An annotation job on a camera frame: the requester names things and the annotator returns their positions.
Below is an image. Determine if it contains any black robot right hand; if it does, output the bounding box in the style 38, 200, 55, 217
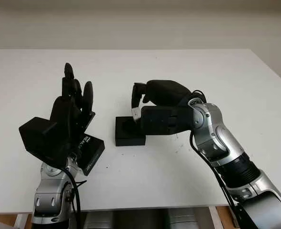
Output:
130, 79, 194, 110

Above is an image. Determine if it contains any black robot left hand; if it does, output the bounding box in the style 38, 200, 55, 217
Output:
49, 62, 96, 155

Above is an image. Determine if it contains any small silver black camera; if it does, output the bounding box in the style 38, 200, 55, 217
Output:
130, 107, 142, 122

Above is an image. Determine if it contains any black RealSense box lid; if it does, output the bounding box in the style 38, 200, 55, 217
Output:
77, 135, 105, 177

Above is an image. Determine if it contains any white table leg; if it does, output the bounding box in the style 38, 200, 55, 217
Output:
14, 214, 29, 229
208, 206, 221, 229

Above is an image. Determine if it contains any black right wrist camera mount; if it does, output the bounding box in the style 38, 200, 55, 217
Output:
140, 105, 195, 136

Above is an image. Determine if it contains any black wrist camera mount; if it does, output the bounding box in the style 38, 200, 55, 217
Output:
140, 105, 195, 136
19, 116, 70, 165

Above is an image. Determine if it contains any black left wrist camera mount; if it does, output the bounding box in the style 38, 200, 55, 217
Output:
19, 116, 70, 165

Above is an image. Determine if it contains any black camera box base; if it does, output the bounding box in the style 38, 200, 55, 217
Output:
115, 116, 146, 147

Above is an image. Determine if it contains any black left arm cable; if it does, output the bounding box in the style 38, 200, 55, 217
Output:
61, 167, 88, 229

